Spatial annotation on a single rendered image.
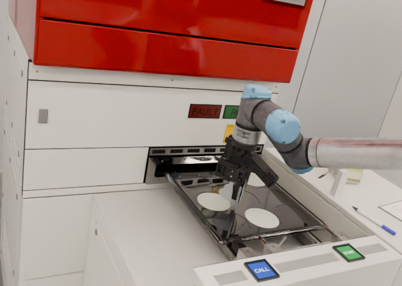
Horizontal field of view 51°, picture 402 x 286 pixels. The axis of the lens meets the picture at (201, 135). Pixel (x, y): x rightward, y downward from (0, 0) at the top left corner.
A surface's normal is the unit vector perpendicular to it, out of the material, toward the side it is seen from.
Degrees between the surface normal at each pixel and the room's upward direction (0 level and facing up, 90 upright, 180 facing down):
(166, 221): 0
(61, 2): 90
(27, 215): 90
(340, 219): 90
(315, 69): 90
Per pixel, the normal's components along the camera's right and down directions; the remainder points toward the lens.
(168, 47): 0.45, 0.40
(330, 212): -0.87, 0.00
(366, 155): -0.65, 0.15
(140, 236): 0.19, -0.91
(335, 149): -0.64, -0.26
